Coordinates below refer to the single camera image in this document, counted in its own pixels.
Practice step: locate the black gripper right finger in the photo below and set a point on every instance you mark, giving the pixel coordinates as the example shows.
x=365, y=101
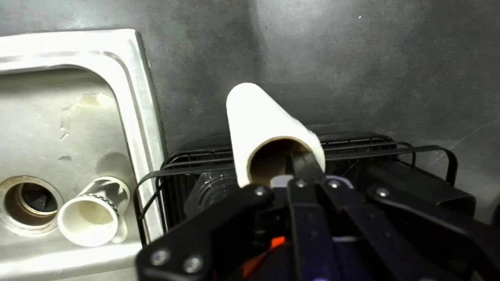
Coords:
x=407, y=234

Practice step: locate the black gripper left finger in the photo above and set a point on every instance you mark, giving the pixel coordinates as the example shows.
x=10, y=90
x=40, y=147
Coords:
x=220, y=234

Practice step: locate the white cylindrical cup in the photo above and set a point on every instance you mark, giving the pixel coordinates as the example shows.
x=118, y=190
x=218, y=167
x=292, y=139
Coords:
x=260, y=125

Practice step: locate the white mug with black pattern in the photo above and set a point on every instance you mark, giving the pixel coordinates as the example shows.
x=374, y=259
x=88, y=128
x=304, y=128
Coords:
x=88, y=220

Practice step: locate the stainless steel sink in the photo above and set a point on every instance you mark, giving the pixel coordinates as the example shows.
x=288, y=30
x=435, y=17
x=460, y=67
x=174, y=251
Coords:
x=68, y=119

